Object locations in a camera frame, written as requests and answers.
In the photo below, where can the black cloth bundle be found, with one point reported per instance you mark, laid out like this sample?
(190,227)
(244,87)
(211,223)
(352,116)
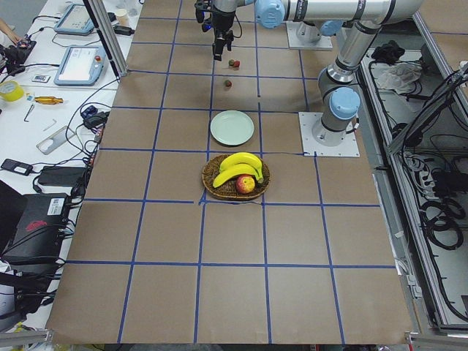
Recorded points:
(389,53)

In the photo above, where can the brown wicker basket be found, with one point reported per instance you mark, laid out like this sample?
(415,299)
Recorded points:
(227,191)

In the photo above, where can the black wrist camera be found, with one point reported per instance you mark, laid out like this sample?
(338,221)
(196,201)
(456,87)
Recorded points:
(206,25)

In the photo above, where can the teach pendant tablet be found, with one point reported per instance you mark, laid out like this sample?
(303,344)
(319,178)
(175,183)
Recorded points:
(80,66)
(75,21)

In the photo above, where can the orange metal tool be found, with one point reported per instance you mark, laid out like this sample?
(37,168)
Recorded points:
(48,100)

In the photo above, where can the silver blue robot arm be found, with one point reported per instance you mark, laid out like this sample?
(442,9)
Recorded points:
(340,101)
(219,15)

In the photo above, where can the yellow banana bunch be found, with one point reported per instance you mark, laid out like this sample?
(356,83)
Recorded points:
(239,164)

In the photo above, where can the black power adapter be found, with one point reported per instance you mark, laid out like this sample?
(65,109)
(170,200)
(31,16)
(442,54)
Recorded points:
(60,175)

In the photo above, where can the white crumpled cloth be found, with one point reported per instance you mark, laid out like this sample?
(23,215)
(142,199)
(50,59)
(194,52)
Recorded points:
(400,78)

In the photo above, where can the paper cup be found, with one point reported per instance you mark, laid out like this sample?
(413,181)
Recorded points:
(122,17)

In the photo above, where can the black computer box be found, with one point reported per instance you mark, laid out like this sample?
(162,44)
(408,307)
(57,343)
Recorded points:
(38,237)

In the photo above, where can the grey metal bracket plate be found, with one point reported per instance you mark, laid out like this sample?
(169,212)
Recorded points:
(54,141)

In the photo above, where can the far teach pendant tablet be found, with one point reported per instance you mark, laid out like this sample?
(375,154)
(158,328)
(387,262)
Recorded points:
(75,21)

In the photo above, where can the yellow tape roll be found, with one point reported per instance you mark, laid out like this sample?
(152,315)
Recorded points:
(11,91)

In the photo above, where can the pale green round plate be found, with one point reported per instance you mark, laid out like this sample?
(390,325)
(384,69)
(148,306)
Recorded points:
(231,127)

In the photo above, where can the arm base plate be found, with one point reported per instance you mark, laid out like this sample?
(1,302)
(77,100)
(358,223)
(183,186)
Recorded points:
(318,141)
(304,36)

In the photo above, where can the near teach pendant tablet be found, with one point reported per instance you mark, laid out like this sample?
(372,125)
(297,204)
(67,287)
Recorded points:
(80,66)

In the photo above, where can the aluminium frame post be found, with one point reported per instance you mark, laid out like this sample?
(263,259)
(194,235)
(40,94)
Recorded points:
(99,17)

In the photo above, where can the red yellow apple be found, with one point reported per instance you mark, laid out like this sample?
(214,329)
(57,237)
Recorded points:
(245,184)

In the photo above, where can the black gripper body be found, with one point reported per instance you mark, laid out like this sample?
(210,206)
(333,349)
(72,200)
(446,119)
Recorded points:
(223,20)

